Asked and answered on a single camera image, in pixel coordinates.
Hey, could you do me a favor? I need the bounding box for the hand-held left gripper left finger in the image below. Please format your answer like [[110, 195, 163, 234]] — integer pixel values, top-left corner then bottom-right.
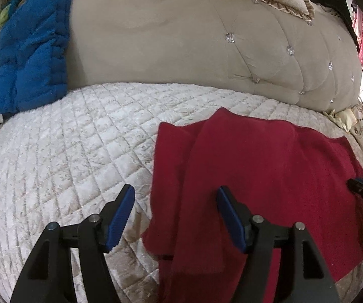
[[9, 184, 136, 303]]

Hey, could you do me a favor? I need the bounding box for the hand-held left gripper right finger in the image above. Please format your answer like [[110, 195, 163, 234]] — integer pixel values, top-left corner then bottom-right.
[[216, 186, 341, 303]]

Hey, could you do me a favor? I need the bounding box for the red garment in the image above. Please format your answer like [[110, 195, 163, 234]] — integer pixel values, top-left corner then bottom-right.
[[141, 107, 363, 303]]

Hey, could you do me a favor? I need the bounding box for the knit glove with yellow cuff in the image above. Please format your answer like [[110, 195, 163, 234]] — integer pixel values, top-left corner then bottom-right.
[[325, 108, 357, 131]]

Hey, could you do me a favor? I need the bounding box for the cream quilted bed cover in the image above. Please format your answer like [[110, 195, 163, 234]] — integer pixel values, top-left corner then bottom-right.
[[0, 82, 363, 303]]

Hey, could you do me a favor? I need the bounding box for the tufted beige headboard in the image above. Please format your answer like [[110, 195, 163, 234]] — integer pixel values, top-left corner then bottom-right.
[[0, 0, 363, 114]]

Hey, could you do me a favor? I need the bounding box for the blue quilted towel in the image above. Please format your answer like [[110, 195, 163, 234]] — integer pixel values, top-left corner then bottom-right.
[[0, 0, 73, 123]]

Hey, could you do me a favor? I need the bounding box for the dark cloth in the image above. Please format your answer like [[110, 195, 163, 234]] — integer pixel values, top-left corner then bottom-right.
[[298, 0, 360, 51]]

